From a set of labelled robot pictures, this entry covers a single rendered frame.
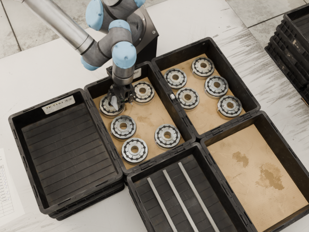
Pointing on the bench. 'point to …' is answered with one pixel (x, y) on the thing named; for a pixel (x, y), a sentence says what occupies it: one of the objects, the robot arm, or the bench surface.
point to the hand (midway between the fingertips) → (118, 101)
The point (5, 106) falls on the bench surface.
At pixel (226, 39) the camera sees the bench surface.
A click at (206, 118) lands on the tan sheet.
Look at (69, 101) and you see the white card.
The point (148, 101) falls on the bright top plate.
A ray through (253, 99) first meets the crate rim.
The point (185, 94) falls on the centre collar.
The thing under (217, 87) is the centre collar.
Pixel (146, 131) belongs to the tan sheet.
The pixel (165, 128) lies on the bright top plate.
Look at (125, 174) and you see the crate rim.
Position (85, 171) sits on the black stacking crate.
